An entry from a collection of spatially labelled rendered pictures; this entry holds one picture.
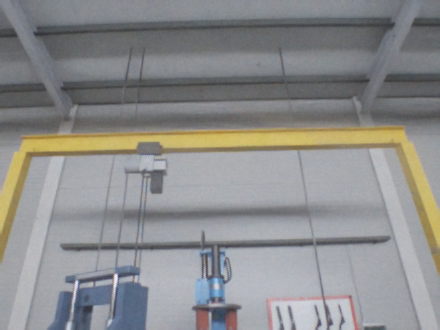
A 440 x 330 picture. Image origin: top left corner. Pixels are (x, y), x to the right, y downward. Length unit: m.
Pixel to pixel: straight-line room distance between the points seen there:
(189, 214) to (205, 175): 0.92
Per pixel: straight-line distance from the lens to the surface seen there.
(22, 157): 4.85
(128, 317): 2.13
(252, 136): 4.39
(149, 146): 4.26
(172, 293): 6.07
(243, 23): 6.59
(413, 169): 4.70
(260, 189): 6.65
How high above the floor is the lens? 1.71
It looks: 30 degrees up
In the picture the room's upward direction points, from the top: 1 degrees counter-clockwise
